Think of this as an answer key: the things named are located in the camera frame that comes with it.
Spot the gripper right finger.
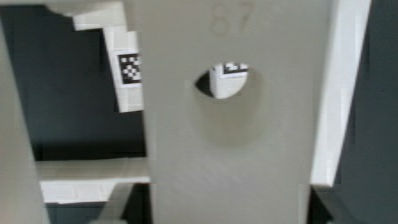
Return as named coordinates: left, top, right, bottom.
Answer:
left=307, top=185, right=369, bottom=224

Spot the white chair leg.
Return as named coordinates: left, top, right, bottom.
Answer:
left=103, top=26, right=143, bottom=113
left=209, top=62, right=248, bottom=99

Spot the white chair back frame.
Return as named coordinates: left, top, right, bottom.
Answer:
left=0, top=0, right=337, bottom=224

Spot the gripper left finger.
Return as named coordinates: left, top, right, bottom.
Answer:
left=87, top=181, right=152, bottom=224

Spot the white U-shaped fence frame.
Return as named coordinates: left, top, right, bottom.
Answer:
left=35, top=0, right=374, bottom=205

